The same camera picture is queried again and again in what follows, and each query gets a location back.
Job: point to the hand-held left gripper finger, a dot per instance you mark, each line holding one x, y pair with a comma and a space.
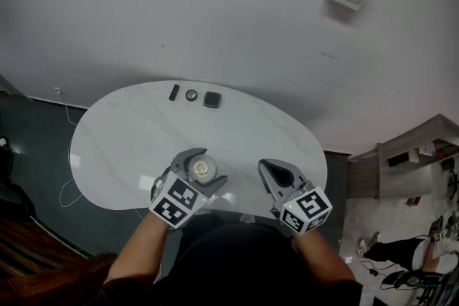
217, 186
179, 163

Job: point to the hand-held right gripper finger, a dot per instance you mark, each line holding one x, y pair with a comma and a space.
266, 181
292, 171

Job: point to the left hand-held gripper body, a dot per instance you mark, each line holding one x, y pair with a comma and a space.
175, 202

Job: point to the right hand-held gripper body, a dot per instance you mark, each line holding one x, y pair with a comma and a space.
306, 211

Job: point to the small white cylindrical jar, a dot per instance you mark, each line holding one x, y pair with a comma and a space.
201, 168

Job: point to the person's right forearm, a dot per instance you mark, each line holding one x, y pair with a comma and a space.
322, 258

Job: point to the person's left forearm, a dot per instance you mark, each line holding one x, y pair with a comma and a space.
140, 251

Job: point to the white kidney-shaped table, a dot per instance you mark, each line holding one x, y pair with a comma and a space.
136, 139

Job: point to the person's white right shoe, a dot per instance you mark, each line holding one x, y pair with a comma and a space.
247, 218

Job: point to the small round tin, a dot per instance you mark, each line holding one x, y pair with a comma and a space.
190, 95

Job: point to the black stick-shaped case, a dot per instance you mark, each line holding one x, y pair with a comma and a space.
174, 92

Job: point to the black square compact box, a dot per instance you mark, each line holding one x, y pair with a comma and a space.
212, 99

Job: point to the person's black clothing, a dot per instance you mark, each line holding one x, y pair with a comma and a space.
233, 265

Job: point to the grey wooden shelf unit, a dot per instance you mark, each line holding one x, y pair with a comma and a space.
394, 175

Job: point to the black chair base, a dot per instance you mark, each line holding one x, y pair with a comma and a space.
419, 286

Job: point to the black bag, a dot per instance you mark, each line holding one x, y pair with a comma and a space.
14, 190

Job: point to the dark brown wooden frame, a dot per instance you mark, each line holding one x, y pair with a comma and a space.
46, 272

